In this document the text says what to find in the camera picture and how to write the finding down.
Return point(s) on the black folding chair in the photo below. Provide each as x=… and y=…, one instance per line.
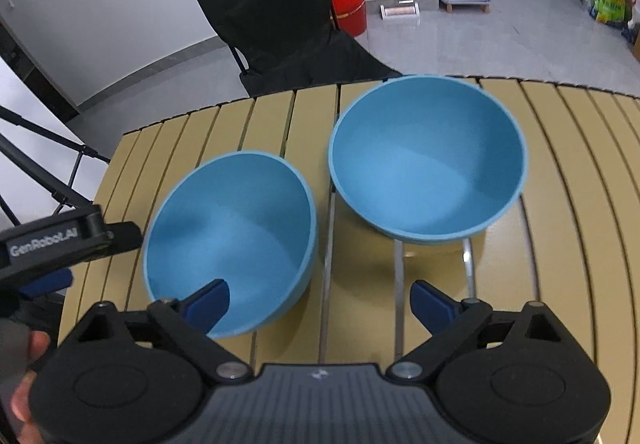
x=280, y=24

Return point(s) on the person's left hand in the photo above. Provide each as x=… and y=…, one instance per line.
x=37, y=346

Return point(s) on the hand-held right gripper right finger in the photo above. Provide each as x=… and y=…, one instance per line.
x=432, y=306

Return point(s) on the large blue bowl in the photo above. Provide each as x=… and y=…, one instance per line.
x=425, y=159

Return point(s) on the white plastic bag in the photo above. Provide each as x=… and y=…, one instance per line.
x=634, y=17

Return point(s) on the green printed bag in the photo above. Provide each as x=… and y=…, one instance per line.
x=610, y=7

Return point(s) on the red plastic bucket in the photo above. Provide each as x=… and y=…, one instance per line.
x=352, y=9

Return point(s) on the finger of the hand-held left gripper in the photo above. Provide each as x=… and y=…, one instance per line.
x=122, y=236
x=50, y=283

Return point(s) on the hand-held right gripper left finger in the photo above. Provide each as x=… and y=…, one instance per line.
x=207, y=304

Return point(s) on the black tripod stand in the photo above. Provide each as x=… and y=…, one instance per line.
x=87, y=152

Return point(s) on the medium blue bowl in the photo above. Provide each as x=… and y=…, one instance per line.
x=225, y=234

